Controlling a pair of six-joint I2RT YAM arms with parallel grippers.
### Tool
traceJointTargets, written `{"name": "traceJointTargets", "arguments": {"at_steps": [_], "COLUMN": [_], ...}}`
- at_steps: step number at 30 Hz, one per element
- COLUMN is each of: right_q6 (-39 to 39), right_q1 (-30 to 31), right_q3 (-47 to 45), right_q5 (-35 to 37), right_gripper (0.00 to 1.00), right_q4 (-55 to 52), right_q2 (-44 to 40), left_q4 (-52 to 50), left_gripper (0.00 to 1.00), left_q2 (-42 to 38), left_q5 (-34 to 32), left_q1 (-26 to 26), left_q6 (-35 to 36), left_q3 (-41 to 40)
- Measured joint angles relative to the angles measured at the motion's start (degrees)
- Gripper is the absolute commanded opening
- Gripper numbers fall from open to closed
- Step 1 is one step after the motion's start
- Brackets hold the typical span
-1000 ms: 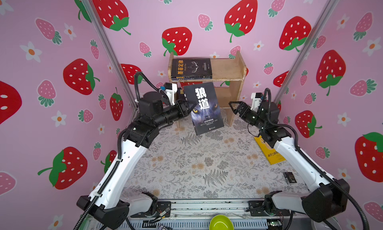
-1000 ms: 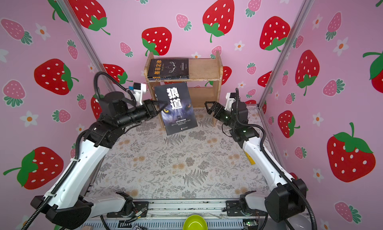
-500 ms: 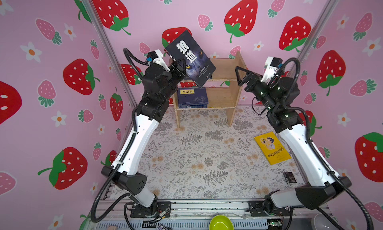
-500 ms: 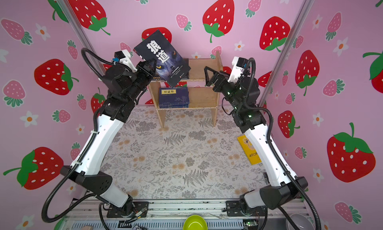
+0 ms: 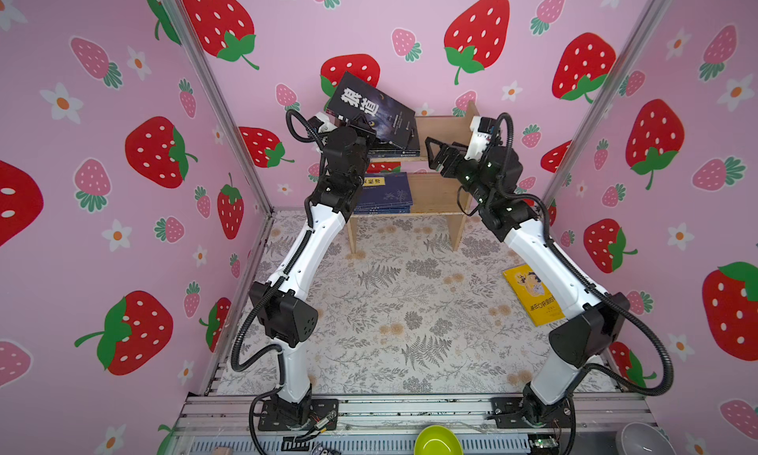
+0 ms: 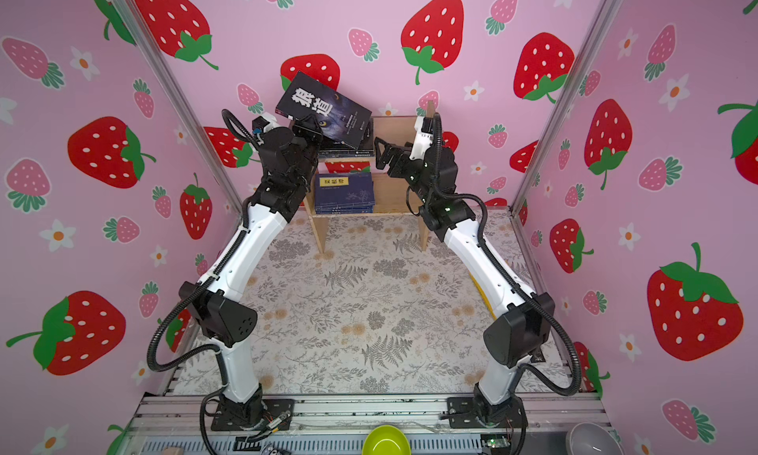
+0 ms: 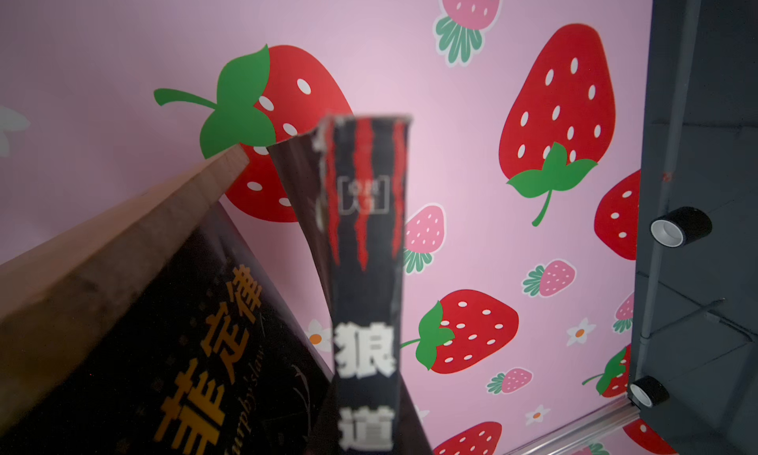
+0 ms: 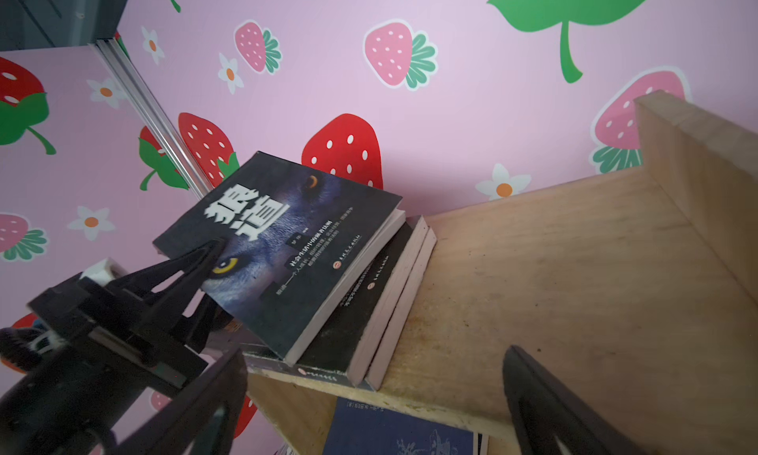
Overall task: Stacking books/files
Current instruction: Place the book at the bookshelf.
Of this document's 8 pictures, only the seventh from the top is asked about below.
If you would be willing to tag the black wolf cover book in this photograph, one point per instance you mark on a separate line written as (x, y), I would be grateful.
(346, 182)

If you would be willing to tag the black antler cover book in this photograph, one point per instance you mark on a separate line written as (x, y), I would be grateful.
(208, 360)

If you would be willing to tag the black ceiling spotlight middle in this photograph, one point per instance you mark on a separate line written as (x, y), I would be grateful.
(681, 227)

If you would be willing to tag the black ceiling spotlight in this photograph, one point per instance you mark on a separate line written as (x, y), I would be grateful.
(681, 227)
(649, 392)

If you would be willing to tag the black ceiling spotlight lower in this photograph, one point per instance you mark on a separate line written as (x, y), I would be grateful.
(649, 392)

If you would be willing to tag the wooden two-tier shelf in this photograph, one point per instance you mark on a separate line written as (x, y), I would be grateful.
(61, 298)

